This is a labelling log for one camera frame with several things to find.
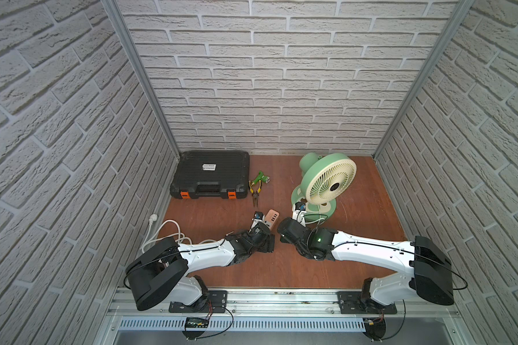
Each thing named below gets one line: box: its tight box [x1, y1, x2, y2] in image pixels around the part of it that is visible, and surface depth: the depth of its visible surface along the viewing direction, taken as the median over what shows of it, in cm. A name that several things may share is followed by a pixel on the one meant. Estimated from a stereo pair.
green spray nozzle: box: [251, 170, 271, 185], surface depth 109 cm
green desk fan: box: [290, 151, 357, 222], surface depth 79 cm
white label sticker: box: [202, 163, 217, 171], surface depth 106 cm
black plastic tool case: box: [169, 150, 251, 199], surface depth 105 cm
